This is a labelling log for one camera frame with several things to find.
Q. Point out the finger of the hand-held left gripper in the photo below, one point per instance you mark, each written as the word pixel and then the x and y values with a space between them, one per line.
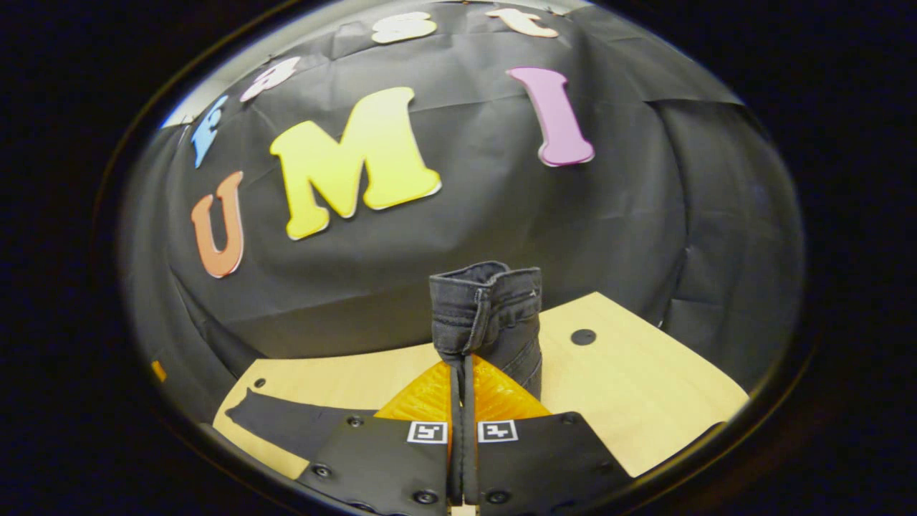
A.
pixel 158 371

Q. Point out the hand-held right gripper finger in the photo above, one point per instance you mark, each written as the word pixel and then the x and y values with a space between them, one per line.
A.
pixel 455 459
pixel 469 459

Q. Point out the dark grey jeans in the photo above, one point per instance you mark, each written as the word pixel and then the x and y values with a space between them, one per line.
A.
pixel 494 308

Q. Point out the black backdrop cloth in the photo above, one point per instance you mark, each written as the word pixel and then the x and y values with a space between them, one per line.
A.
pixel 501 236

